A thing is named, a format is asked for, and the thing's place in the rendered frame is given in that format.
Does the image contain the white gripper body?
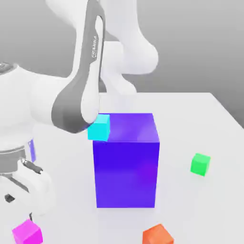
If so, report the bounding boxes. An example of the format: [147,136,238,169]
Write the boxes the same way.
[0,168,56,222]

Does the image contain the small magenta cube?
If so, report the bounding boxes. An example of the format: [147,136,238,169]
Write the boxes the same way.
[11,218,44,244]

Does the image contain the small cyan cube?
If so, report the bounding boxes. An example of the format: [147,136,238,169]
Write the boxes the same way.
[87,113,111,142]

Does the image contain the small orange cube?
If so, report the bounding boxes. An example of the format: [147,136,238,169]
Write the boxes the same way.
[142,223,174,244]

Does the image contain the small green cube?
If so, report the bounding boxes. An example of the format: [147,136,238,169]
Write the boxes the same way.
[190,152,212,177]

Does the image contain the large purple box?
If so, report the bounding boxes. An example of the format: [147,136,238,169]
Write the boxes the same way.
[92,112,160,209]

